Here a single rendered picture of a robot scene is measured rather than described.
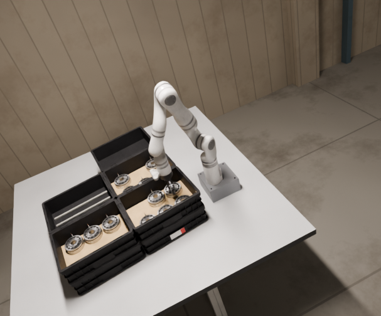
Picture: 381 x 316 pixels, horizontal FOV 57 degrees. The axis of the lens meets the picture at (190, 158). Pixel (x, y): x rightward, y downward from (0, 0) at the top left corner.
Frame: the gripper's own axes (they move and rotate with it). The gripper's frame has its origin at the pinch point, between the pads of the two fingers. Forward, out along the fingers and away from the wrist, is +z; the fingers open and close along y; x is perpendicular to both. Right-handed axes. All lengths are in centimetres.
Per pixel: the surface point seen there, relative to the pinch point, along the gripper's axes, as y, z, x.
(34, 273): 6, 19, 90
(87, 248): -8, 6, 54
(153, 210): -3.4, 5.3, 14.1
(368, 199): -8, 87, -139
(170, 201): -2.9, 5.2, 3.4
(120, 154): 64, 5, 18
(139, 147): 63, 5, 4
